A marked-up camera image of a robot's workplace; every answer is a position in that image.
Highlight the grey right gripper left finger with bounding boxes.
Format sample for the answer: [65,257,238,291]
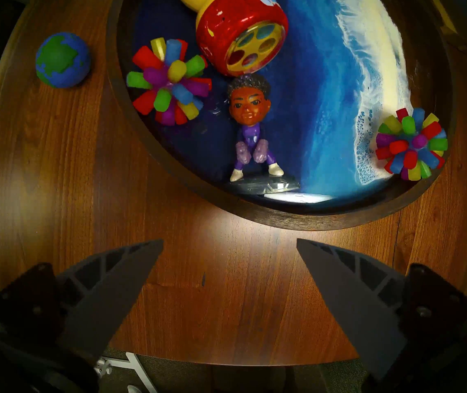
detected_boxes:
[0,239,164,358]

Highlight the multicolour spiky ball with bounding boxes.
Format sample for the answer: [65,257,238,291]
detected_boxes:
[126,37,213,127]
[374,106,449,181]

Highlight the white metal stand leg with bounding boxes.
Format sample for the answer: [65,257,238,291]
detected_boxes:
[94,351,157,393]

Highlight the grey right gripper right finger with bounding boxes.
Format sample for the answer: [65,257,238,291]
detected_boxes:
[296,238,467,380]

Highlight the round wooden blue resin tray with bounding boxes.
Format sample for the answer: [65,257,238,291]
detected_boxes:
[106,0,457,232]

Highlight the red yellow toy flashlight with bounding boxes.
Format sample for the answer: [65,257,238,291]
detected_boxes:
[172,0,289,78]

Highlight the purple suit toy figure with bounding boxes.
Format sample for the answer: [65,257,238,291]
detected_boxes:
[226,72,300,197]

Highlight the blue green globe ball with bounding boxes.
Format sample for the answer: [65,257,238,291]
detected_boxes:
[34,32,92,89]

